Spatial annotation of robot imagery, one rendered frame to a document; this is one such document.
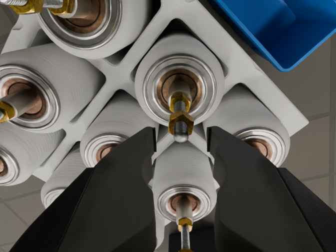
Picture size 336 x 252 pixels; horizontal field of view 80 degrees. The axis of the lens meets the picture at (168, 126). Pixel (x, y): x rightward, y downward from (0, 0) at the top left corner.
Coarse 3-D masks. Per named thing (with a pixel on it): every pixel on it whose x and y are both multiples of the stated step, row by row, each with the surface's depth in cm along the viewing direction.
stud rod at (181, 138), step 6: (180, 102) 17; (174, 108) 16; (180, 108) 16; (174, 126) 14; (180, 126) 13; (186, 126) 14; (174, 132) 13; (180, 132) 13; (186, 132) 13; (174, 138) 13; (180, 138) 13; (186, 138) 13
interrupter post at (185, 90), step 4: (172, 84) 20; (176, 84) 19; (180, 84) 19; (184, 84) 20; (172, 88) 19; (176, 88) 18; (180, 88) 18; (184, 88) 18; (188, 88) 19; (168, 92) 19; (172, 92) 18; (176, 92) 18; (180, 92) 18; (184, 92) 18; (188, 92) 18; (168, 96) 18; (188, 96) 18; (168, 100) 18; (168, 104) 18
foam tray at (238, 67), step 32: (160, 0) 23; (192, 0) 23; (32, 32) 25; (160, 32) 25; (192, 32) 34; (224, 32) 25; (96, 64) 27; (128, 64) 27; (224, 64) 29; (256, 64) 27; (96, 96) 29; (256, 96) 39; (64, 128) 32; (160, 128) 36; (288, 128) 30
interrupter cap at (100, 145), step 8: (96, 136) 24; (104, 136) 23; (112, 136) 23; (120, 136) 23; (88, 144) 24; (96, 144) 24; (104, 144) 24; (112, 144) 24; (88, 152) 25; (96, 152) 25; (104, 152) 25; (88, 160) 25; (96, 160) 25
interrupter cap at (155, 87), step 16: (160, 64) 19; (176, 64) 19; (192, 64) 19; (144, 80) 20; (160, 80) 20; (176, 80) 20; (192, 80) 20; (208, 80) 20; (144, 96) 21; (160, 96) 21; (192, 96) 21; (208, 96) 21; (160, 112) 22; (192, 112) 22
